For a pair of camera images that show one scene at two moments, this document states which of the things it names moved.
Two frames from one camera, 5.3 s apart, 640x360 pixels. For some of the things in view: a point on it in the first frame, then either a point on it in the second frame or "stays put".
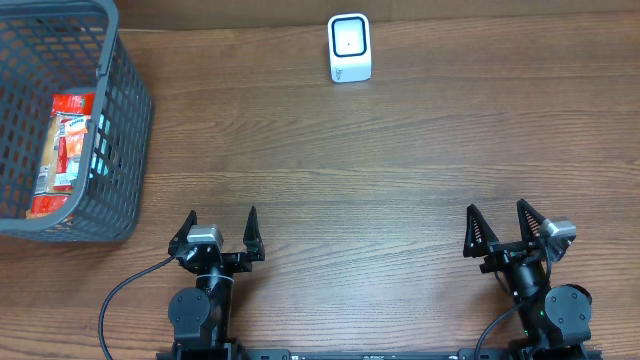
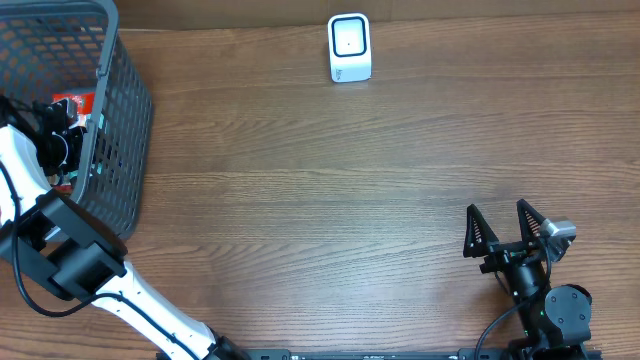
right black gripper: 509,251 stays put
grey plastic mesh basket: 56,47 stays put
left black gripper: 220,256 to 55,128
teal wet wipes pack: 100,162 stays put
